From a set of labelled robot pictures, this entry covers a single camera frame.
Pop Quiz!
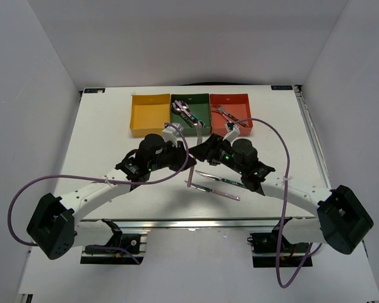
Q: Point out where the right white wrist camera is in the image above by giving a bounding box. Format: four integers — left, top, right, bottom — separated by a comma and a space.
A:
224, 122, 240, 143

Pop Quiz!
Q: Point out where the pink handled fork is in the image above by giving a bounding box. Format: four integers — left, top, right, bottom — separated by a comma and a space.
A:
194, 124, 203, 145

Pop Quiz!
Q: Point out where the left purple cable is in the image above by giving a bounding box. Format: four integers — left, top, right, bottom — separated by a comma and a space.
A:
7, 122, 190, 247

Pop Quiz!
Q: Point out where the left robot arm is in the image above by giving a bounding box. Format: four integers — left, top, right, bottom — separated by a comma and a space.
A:
27, 134, 196, 260

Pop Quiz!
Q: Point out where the red container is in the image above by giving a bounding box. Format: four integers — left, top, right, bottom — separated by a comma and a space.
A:
210, 93, 251, 136

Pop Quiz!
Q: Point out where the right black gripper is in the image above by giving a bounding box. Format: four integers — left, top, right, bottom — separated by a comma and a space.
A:
188, 133, 245, 175

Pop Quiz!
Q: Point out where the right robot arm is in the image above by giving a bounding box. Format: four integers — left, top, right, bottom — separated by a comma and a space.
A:
189, 134, 374, 254

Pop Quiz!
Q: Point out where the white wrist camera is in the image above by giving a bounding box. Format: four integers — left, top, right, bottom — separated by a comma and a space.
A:
162, 122, 183, 147
224, 122, 240, 143

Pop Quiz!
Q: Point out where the teal handled fork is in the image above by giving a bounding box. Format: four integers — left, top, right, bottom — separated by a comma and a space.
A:
217, 106, 249, 128

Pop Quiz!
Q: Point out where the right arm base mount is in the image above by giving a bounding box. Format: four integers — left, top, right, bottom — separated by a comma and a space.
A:
247, 223, 308, 268

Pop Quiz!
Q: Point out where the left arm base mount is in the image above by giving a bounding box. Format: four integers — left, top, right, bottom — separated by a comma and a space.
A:
75, 219, 147, 265

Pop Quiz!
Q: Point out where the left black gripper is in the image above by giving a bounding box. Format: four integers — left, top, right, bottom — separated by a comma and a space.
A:
148, 140, 197, 172

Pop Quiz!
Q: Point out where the yellow container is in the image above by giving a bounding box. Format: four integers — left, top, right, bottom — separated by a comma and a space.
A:
129, 94, 171, 138

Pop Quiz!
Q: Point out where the teal handled spoon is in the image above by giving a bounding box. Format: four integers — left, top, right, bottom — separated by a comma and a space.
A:
171, 100, 194, 127

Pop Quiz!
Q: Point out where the pink handled spoon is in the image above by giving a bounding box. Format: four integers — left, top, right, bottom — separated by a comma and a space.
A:
172, 100, 205, 128

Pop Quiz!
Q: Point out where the teal handled knife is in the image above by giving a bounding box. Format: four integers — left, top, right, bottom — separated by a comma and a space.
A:
195, 170, 245, 188

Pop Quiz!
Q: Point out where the dark handled fork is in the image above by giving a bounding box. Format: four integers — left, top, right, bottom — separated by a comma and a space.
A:
211, 107, 239, 123

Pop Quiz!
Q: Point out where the pink handled knife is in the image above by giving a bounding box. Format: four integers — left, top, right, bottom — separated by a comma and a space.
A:
185, 181, 241, 201

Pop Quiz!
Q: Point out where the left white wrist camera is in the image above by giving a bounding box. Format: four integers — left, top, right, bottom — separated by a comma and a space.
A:
162, 122, 183, 147

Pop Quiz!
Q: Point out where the dark handled spoon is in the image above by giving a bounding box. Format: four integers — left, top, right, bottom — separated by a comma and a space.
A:
188, 109, 205, 127

